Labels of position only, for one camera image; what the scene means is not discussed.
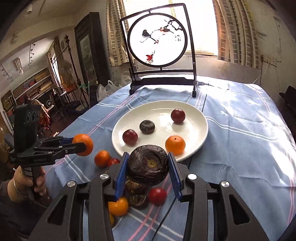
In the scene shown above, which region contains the orange kumquat in pile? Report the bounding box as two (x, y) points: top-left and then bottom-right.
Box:
(108, 197), (129, 216)

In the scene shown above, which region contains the black cable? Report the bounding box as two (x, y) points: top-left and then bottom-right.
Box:
(150, 196), (178, 241)

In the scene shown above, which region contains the person's left hand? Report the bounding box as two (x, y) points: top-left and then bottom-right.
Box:
(7, 167), (47, 203)

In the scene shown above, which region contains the white oval plate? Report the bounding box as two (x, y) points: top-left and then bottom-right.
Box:
(111, 100), (209, 162)

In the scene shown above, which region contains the dark framed picture cabinet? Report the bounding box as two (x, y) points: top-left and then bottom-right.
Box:
(74, 11), (111, 88)

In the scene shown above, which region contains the dark red plum far plate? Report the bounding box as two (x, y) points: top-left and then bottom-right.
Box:
(171, 108), (186, 124)

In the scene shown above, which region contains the black coat stand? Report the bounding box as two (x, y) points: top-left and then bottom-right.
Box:
(47, 35), (89, 113)

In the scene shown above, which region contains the dark red plum on plate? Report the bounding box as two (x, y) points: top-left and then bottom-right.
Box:
(122, 129), (138, 146)

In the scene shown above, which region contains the checked curtain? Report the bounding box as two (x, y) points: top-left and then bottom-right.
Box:
(106, 0), (128, 67)
(212, 0), (260, 69)

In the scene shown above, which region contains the small dark chestnut on plate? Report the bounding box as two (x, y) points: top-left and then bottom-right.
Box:
(139, 120), (155, 135)

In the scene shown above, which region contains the round painted screen on stand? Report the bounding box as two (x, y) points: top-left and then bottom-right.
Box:
(120, 3), (198, 97)

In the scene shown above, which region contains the red cherry tomato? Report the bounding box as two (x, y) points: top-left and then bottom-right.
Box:
(148, 188), (167, 206)

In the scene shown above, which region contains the bookshelf with books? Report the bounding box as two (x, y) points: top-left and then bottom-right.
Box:
(13, 68), (54, 105)

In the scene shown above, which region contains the mandarin orange on plate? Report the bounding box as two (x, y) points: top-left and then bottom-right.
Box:
(165, 136), (186, 156)

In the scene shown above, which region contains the large dark water chestnut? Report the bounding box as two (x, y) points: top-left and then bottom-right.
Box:
(126, 145), (169, 186)

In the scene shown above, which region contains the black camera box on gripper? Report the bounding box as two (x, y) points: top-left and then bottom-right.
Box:
(14, 104), (41, 153)

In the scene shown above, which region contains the left checked curtain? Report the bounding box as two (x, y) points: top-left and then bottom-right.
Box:
(106, 0), (128, 67)

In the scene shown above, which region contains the right checked curtain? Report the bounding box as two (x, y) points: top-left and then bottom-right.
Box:
(212, 0), (260, 69)

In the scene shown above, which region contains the dark chestnut in pile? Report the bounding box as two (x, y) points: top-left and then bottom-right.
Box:
(128, 194), (149, 209)

